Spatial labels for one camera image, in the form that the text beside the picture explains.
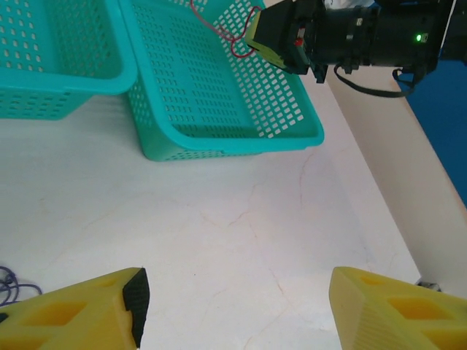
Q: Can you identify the thin purple cable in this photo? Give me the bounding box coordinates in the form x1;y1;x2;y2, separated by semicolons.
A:
0;265;42;309

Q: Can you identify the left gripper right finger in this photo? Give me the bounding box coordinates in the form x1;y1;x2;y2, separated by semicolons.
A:
329;265;467;350

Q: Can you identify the thin red cable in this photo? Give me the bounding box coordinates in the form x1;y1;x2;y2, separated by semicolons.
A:
189;0;263;59

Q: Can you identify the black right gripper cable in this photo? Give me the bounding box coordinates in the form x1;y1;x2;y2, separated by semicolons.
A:
333;61;417;100

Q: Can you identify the teal plastic mesh basket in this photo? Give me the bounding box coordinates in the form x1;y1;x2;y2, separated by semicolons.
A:
0;0;139;121
118;0;325;163

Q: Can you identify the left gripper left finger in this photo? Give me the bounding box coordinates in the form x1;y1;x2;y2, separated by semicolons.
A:
0;267;150;350

